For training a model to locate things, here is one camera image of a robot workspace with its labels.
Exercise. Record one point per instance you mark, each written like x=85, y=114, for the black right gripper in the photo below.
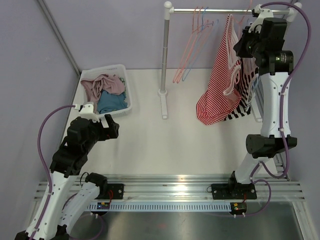
x=239, y=47

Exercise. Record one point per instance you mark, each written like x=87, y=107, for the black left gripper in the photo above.
x=109, y=132

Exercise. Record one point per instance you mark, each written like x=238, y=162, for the blue tank top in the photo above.
x=109, y=102

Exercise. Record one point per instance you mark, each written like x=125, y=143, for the pink lilac tank top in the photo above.
x=108, y=82

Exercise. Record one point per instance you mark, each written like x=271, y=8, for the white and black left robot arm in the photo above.
x=56, y=215

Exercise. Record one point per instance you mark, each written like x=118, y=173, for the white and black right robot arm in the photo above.
x=264, y=42

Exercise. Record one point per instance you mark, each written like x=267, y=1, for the black white striped tank top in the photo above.
x=242, y=73

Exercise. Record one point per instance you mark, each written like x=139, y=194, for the light blue end hanger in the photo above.
x=254, y=83

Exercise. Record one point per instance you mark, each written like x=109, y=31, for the red striped tank top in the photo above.
x=221, y=96

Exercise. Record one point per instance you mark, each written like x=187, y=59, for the white plastic laundry basket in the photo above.
x=118, y=69

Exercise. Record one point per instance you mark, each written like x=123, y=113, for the silver white clothes rack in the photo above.
x=292, y=11

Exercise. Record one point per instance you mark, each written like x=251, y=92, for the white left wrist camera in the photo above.
x=87, y=111

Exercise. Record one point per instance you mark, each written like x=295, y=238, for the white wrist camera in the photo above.
x=87, y=111
x=260, y=14

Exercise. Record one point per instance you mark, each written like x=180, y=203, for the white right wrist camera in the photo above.
x=260, y=14

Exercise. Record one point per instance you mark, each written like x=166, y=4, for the white slotted cable duct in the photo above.
x=119, y=206

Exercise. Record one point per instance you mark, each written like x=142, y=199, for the aluminium mounting rail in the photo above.
x=194, y=188

